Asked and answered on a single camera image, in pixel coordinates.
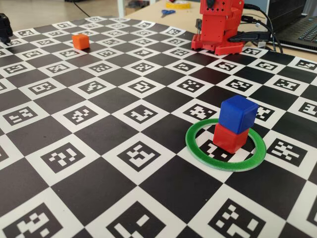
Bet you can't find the red cube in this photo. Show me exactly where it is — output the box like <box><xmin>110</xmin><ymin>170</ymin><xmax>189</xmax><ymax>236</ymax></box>
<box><xmin>212</xmin><ymin>123</ymin><xmax>249</xmax><ymax>154</ymax></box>

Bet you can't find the blue cube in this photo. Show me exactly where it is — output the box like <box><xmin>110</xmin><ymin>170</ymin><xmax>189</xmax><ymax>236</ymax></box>
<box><xmin>218</xmin><ymin>95</ymin><xmax>259</xmax><ymax>135</ymax></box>

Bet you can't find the orange cube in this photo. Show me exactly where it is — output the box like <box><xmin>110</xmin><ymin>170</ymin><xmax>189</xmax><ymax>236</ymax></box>
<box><xmin>71</xmin><ymin>34</ymin><xmax>90</xmax><ymax>50</ymax></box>

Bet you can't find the black white marker checkerboard mat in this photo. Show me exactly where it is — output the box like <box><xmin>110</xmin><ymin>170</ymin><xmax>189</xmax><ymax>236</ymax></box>
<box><xmin>0</xmin><ymin>14</ymin><xmax>317</xmax><ymax>238</ymax></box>

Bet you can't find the yellow tape roll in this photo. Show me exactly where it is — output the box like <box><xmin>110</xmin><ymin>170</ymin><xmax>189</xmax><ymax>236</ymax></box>
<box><xmin>165</xmin><ymin>0</ymin><xmax>192</xmax><ymax>10</ymax></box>

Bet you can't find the black laptop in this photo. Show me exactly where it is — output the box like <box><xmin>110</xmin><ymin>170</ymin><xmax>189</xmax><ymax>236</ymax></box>
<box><xmin>268</xmin><ymin>0</ymin><xmax>317</xmax><ymax>48</ymax></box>

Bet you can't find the black clamp device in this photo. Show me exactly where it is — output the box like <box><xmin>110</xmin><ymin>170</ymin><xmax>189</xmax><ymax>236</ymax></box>
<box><xmin>0</xmin><ymin>12</ymin><xmax>13</xmax><ymax>45</ymax></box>

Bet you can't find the green flat ring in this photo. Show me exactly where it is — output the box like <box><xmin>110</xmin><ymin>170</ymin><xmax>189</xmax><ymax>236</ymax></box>
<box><xmin>185</xmin><ymin>118</ymin><xmax>267</xmax><ymax>173</ymax></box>

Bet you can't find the black cable plug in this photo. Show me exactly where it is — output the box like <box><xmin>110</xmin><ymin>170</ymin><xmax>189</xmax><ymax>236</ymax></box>
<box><xmin>229</xmin><ymin>31</ymin><xmax>269</xmax><ymax>42</ymax></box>

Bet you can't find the thin black floor cable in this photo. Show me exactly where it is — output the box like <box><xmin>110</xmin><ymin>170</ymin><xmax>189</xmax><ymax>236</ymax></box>
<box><xmin>71</xmin><ymin>0</ymin><xmax>87</xmax><ymax>13</ymax></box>

